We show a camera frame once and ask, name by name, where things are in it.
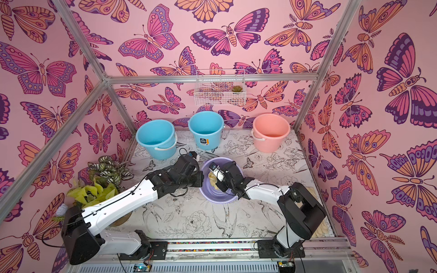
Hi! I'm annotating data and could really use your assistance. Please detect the yellow cleaning cloth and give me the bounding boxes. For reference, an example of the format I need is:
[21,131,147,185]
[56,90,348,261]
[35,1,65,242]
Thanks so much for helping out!
[208,172,220,191]

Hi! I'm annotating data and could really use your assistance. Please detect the purple plastic bucket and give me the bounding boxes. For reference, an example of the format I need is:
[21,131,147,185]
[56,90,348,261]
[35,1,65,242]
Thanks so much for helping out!
[200,157,238,204]

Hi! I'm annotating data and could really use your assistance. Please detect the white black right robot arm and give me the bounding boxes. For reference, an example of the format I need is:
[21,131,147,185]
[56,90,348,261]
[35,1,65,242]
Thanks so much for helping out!
[208,162,326,258]

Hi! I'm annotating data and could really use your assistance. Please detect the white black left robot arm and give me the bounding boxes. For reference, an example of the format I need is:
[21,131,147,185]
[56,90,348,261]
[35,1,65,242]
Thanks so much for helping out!
[61,151,204,265]

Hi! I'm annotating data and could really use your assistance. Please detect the left light blue bucket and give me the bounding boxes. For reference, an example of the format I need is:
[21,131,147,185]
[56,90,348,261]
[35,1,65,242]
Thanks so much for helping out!
[135,119,178,160]

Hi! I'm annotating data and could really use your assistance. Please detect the light blue bucket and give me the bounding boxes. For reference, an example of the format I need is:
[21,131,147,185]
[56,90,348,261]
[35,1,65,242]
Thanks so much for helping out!
[135,119,178,160]
[188,111,225,150]

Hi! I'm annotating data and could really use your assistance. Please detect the middle light blue bucket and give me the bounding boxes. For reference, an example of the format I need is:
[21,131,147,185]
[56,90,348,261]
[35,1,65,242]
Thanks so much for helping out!
[188,111,225,150]

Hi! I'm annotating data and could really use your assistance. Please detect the pink plastic bucket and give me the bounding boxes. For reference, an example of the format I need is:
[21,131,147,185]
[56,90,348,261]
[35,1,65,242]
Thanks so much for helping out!
[251,113,291,153]

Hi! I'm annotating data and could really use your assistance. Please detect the potted green leafy plant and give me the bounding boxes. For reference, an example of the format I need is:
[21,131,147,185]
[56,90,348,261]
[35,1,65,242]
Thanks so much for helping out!
[67,155,134,209]

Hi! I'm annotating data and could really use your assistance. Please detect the small green succulent plant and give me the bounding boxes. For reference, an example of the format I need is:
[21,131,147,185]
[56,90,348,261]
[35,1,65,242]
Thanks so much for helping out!
[232,85,244,93]

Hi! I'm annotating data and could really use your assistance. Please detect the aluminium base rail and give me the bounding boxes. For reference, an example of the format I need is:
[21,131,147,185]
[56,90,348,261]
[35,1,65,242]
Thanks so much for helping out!
[65,238,360,273]

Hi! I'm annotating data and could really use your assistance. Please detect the white wire wall basket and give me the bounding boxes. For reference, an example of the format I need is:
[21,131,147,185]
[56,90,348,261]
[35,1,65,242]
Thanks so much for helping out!
[192,68,247,107]

